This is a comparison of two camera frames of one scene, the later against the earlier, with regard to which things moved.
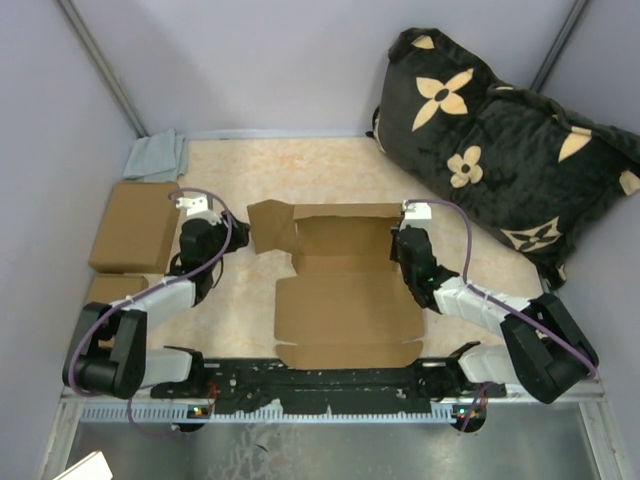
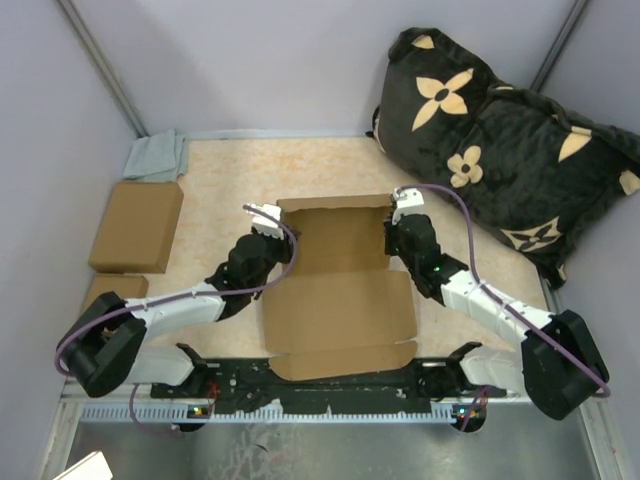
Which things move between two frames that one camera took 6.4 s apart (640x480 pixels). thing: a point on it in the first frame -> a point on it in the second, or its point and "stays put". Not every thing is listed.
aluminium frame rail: x=528 y=412 stays put
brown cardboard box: x=348 y=306 stays put
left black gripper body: x=236 y=239 -> x=276 y=250
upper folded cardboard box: x=138 y=228 stays put
